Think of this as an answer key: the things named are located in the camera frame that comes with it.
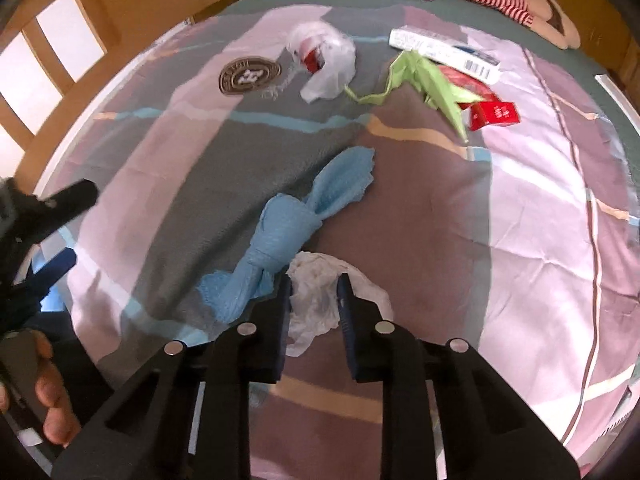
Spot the pink patchwork blanket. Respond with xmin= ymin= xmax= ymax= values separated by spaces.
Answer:
xmin=65 ymin=5 xmax=640 ymax=480

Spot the knotted blue cloth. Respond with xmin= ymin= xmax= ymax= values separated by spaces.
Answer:
xmin=195 ymin=147 xmax=377 ymax=325

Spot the white and blue carton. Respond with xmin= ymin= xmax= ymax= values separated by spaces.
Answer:
xmin=389 ymin=27 xmax=502 ymax=86

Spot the green plastic wrapper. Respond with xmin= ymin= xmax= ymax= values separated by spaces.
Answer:
xmin=344 ymin=50 xmax=501 ymax=143

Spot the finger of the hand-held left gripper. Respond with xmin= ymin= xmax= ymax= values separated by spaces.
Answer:
xmin=20 ymin=179 xmax=100 ymax=242
xmin=0 ymin=251 xmax=78 ymax=313

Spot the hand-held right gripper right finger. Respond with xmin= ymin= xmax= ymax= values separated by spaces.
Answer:
xmin=336 ymin=272 xmax=581 ymax=480

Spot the round dark badge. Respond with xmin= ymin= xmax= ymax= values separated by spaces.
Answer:
xmin=218 ymin=56 xmax=282 ymax=97

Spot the white flat box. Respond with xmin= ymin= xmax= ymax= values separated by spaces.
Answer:
xmin=594 ymin=74 xmax=640 ymax=133

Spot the small red packet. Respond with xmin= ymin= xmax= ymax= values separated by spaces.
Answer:
xmin=300 ymin=35 xmax=327 ymax=73

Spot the person's left hand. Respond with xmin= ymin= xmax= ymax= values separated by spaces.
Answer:
xmin=0 ymin=330 xmax=83 ymax=448

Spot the wooden bed frame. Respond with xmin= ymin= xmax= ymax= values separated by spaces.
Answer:
xmin=0 ymin=0 xmax=261 ymax=196

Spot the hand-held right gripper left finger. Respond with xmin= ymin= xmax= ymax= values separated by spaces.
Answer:
xmin=50 ymin=276 xmax=293 ymax=480

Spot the white tissue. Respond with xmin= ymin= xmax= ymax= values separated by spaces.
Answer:
xmin=285 ymin=251 xmax=396 ymax=358

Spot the thin white plastic bag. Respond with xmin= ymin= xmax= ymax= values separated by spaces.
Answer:
xmin=285 ymin=21 xmax=358 ymax=105

